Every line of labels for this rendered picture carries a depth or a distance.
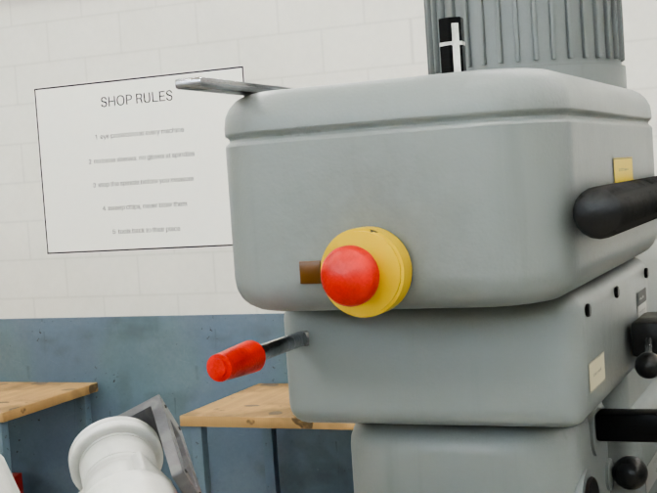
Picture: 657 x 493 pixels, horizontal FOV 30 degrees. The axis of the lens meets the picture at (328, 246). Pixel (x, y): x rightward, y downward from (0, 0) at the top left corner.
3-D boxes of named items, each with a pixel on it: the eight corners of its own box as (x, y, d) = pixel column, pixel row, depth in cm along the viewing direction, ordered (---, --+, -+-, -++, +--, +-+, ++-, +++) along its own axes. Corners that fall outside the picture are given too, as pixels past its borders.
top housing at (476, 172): (564, 310, 79) (550, 59, 78) (205, 316, 89) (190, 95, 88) (666, 250, 122) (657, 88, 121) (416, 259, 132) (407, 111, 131)
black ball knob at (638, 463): (645, 494, 105) (644, 460, 105) (610, 493, 107) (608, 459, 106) (651, 485, 108) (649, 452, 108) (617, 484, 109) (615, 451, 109)
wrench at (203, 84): (214, 85, 81) (213, 72, 80) (161, 91, 82) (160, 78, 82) (338, 99, 103) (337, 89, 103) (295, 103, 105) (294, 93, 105)
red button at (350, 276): (374, 307, 78) (370, 245, 78) (317, 309, 80) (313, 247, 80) (392, 301, 81) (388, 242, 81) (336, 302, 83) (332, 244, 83)
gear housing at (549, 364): (590, 431, 88) (582, 293, 88) (283, 425, 98) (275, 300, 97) (657, 357, 119) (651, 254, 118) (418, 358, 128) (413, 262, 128)
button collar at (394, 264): (406, 317, 81) (400, 226, 80) (322, 318, 83) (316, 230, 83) (416, 313, 83) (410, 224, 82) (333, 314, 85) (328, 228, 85)
